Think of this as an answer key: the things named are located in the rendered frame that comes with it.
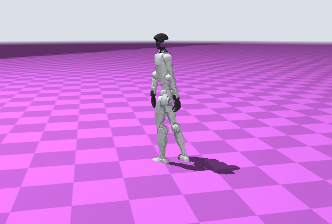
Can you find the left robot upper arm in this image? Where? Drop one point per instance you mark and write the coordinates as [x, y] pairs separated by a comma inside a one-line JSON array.
[[167, 58]]

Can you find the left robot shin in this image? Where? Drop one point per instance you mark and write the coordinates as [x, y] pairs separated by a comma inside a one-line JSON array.
[[162, 139]]

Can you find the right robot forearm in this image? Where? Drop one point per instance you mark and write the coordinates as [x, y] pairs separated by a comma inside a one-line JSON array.
[[154, 85]]

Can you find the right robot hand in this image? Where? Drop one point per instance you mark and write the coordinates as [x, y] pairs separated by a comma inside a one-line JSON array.
[[153, 99]]

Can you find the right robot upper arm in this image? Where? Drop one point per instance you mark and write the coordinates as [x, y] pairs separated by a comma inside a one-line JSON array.
[[154, 74]]

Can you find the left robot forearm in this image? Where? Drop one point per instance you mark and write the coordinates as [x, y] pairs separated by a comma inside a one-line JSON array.
[[173, 87]]

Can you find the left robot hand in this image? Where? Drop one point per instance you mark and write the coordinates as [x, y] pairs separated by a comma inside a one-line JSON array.
[[177, 104]]

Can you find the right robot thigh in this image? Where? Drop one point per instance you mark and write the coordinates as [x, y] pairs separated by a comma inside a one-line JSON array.
[[172, 117]]

